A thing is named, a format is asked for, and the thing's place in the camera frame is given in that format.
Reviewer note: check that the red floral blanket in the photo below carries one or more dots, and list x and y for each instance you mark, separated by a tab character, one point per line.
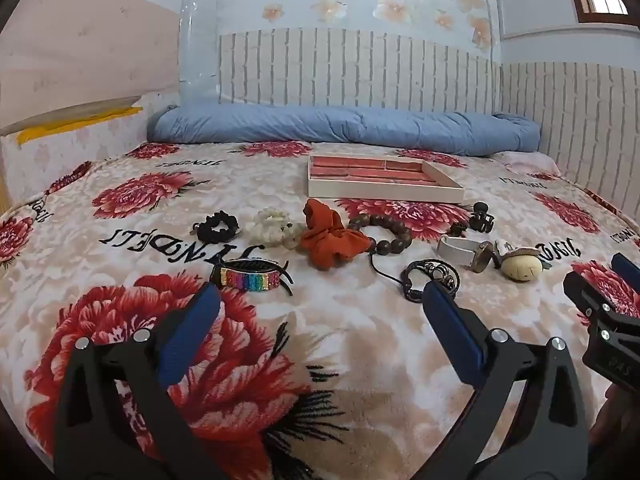
350	340

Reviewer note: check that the pink cloth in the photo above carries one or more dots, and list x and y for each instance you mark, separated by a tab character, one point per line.
530	160

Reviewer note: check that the jewelry tray with red lining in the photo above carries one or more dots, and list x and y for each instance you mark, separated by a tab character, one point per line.
380	180

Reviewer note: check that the clear plastic sheet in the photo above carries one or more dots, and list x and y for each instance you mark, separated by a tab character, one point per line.
199	40

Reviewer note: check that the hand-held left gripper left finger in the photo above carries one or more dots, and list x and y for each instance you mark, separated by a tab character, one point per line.
192	330

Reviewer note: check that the orange scrunchie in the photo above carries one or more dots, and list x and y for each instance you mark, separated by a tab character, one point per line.
325	240

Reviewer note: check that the rainbow beaded hair clip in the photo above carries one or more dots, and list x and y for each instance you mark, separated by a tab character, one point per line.
247	278

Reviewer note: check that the dark brown claw clip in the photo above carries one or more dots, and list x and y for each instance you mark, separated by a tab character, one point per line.
479	217

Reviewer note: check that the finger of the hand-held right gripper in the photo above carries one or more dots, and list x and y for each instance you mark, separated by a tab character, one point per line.
582	290
626	270

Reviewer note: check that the flower wall decals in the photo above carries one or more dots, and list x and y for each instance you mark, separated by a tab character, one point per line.
395	7

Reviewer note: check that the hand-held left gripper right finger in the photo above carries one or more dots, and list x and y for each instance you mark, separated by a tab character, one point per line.
452	325

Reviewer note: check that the cream round hair clip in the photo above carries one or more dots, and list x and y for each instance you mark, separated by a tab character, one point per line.
520	266

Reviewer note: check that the rolled blue quilt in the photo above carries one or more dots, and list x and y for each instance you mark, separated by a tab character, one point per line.
350	122

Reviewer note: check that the cream white scrunchie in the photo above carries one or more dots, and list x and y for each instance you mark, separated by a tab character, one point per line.
272	230

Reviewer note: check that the black scrunchie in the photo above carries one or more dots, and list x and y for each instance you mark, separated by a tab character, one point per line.
217	227

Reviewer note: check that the yellow tape strip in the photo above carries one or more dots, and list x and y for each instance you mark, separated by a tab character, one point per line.
75	122

